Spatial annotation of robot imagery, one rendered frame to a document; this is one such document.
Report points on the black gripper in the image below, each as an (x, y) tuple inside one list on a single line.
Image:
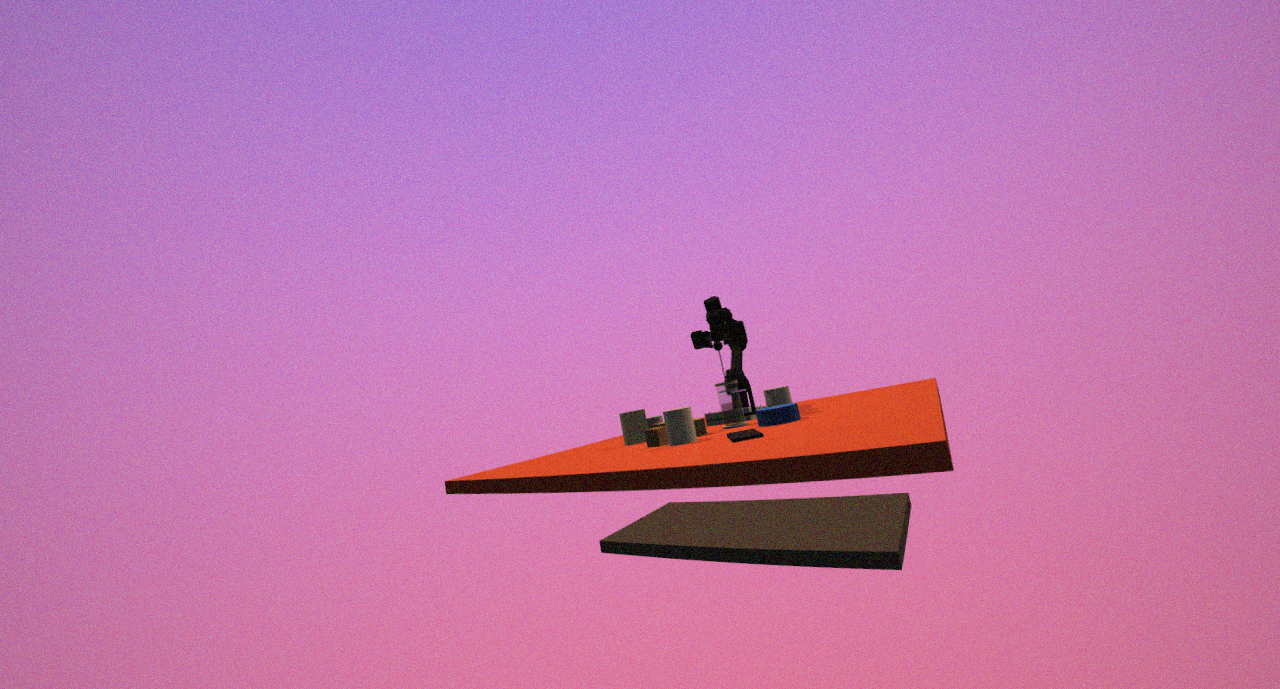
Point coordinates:
[(718, 333)]

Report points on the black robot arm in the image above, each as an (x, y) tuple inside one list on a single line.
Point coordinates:
[(717, 315)]

